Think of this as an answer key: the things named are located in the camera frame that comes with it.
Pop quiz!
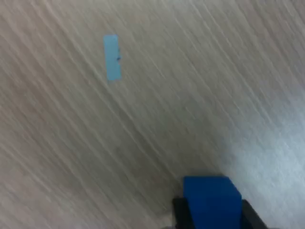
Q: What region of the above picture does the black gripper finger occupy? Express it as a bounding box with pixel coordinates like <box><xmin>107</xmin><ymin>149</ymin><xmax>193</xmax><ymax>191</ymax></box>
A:
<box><xmin>172</xmin><ymin>197</ymin><xmax>194</xmax><ymax>229</ymax></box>
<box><xmin>240</xmin><ymin>199</ymin><xmax>269</xmax><ymax>229</ymax></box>

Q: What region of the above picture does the blue cube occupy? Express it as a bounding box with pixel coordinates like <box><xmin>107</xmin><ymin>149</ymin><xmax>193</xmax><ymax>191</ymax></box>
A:
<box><xmin>183</xmin><ymin>176</ymin><xmax>243</xmax><ymax>229</ymax></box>

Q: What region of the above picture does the blue tape piece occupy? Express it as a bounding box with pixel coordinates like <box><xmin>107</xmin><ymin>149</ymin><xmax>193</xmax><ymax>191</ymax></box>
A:
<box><xmin>102</xmin><ymin>34</ymin><xmax>122</xmax><ymax>81</ymax></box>

